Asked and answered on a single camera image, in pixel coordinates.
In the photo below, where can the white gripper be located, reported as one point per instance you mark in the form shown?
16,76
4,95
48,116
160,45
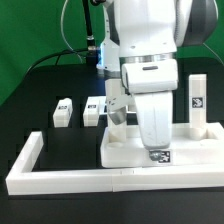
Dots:
150,86

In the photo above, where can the white desk top tray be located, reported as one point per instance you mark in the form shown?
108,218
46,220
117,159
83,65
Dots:
185,148

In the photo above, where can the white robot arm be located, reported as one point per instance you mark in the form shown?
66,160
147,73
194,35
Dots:
144,36

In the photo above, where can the white U-shaped frame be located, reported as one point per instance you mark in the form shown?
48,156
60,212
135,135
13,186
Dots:
23,180

